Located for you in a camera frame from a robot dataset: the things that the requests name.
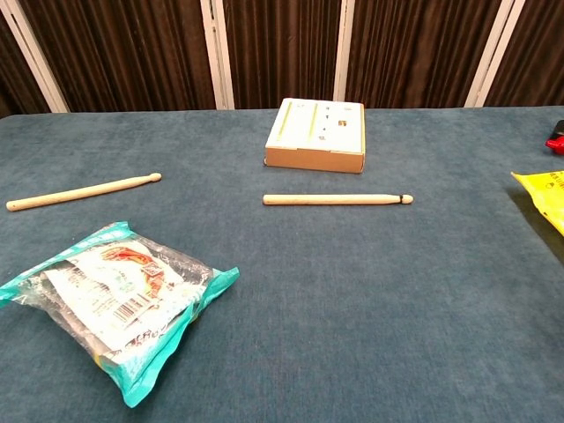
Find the flat cardboard box white top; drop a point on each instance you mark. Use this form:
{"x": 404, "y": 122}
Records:
{"x": 315, "y": 132}

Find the blue velvet table cloth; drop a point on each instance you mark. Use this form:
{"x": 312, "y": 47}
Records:
{"x": 352, "y": 286}

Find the plain wooden drumstick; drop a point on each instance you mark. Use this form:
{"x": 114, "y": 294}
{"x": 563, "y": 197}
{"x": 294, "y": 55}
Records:
{"x": 79, "y": 192}

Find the brown pleated curtain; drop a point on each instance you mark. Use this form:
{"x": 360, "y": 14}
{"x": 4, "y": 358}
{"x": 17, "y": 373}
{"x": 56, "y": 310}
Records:
{"x": 282, "y": 44}

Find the white frame post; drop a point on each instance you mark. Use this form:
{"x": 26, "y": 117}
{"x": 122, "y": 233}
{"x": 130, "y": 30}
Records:
{"x": 343, "y": 48}
{"x": 219, "y": 53}
{"x": 33, "y": 48}
{"x": 482, "y": 83}

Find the yellow plastic bag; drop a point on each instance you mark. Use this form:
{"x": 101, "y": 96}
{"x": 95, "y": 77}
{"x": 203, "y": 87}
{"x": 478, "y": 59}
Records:
{"x": 548, "y": 194}

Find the teal clear snack bag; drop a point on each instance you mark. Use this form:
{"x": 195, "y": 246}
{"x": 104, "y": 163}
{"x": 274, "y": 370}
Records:
{"x": 114, "y": 299}

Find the red and black tool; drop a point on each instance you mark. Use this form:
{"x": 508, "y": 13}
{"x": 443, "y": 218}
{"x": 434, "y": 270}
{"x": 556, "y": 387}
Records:
{"x": 557, "y": 145}

